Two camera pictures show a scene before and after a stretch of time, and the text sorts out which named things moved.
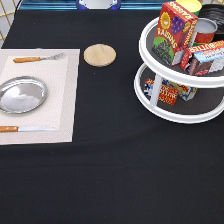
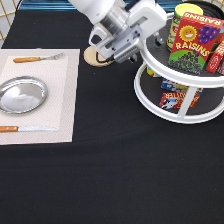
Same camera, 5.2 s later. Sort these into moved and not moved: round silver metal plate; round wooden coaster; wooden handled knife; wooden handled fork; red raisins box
Moved: red raisins box
Not moved: wooden handled knife; round silver metal plate; wooden handled fork; round wooden coaster
